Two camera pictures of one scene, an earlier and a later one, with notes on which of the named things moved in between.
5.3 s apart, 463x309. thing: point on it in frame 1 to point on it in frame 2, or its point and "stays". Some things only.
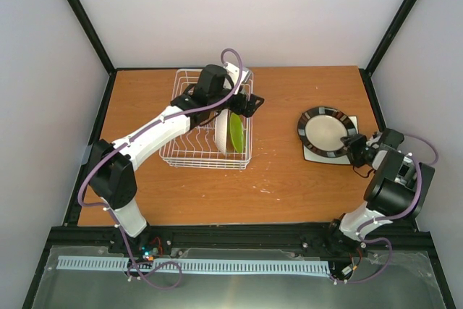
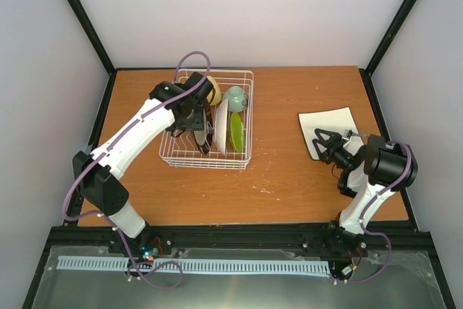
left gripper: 249,108 to 197,123
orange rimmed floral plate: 221,116 stays
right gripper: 353,142 to 335,139
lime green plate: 236,132 stays
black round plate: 320,130 to 203,138
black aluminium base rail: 239,236 stays
